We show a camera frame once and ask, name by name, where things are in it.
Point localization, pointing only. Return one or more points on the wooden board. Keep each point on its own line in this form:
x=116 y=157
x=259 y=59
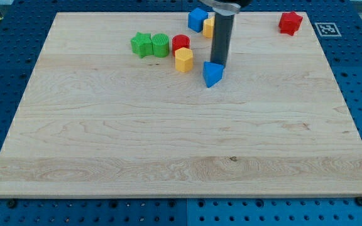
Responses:
x=98 y=121

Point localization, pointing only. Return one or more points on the blue cube block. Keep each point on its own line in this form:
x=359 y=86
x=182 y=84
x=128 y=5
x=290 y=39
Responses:
x=196 y=19

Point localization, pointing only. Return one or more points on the yellow pentagon block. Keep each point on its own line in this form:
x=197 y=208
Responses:
x=208 y=27

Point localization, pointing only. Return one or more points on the green cylinder block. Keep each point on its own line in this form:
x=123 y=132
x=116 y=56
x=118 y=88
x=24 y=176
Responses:
x=160 y=44

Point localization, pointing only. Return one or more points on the red star block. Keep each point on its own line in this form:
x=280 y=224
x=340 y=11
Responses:
x=290 y=23

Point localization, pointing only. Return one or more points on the green star block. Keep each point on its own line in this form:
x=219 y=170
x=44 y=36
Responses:
x=141 y=44

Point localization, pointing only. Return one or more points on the blue triangle block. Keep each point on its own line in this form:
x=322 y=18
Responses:
x=212 y=73

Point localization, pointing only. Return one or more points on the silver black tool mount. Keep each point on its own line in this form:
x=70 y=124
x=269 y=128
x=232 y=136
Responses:
x=226 y=7

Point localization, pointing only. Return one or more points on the white fiducial marker tag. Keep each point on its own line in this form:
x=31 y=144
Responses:
x=327 y=29

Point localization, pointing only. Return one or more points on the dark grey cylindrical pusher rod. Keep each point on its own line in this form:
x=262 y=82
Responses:
x=223 y=26

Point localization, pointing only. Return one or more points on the yellow hexagon block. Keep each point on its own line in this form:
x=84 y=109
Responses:
x=184 y=59

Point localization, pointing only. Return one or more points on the red cylinder block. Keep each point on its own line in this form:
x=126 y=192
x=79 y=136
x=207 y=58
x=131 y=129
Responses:
x=180 y=41

